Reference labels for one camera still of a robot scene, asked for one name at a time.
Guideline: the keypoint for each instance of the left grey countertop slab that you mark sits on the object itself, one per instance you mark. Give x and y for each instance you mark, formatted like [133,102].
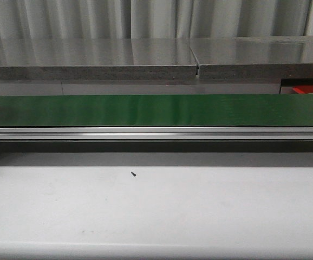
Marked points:
[96,59]

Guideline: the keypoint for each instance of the grey countertop slab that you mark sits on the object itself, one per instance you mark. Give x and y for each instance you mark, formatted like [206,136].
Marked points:
[96,59]
[271,57]

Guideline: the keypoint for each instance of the grey pleated curtain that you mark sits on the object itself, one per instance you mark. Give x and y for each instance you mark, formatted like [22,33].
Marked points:
[152,19]

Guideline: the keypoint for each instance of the green conveyor belt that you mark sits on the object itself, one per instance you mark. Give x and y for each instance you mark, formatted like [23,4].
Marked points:
[218,110]

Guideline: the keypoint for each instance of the red plastic tray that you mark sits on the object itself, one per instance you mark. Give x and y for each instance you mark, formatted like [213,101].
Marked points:
[303,89]

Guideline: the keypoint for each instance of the right grey countertop slab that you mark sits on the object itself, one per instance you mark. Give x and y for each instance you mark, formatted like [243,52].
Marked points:
[271,57]

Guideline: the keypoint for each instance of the aluminium conveyor side rail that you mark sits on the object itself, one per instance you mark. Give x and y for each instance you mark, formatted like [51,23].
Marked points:
[155,133]

